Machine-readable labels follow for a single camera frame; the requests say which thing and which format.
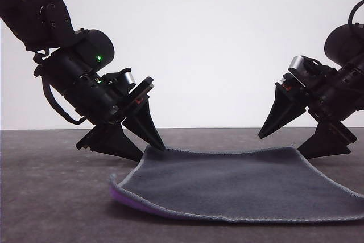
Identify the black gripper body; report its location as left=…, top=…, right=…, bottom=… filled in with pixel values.
left=34, top=51, right=156, bottom=151
left=275, top=65, right=364, bottom=147

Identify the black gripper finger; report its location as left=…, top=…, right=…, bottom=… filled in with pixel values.
left=121, top=97, right=166, bottom=152
left=258, top=83, right=308, bottom=139
left=296, top=122, right=353, bottom=160
left=84, top=125, right=144, bottom=162

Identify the purple towel with grey hem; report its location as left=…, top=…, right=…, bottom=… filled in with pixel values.
left=109, top=144, right=364, bottom=224

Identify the grey table cloth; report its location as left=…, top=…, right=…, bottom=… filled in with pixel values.
left=0, top=127, right=364, bottom=243

